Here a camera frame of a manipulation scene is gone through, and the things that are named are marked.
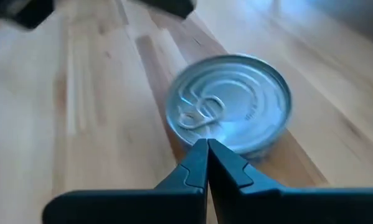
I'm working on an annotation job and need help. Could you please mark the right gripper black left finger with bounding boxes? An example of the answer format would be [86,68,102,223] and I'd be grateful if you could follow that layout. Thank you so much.
[42,138,209,224]

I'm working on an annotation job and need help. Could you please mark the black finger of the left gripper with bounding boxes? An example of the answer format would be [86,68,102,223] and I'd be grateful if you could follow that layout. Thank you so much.
[133,0,196,19]
[0,0,55,30]

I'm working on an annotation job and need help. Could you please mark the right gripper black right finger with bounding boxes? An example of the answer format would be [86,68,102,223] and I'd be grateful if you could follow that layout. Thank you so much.
[207,138,373,224]

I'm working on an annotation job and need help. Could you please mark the blue tuna can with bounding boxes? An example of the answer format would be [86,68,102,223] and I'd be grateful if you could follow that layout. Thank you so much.
[164,54,293,158]

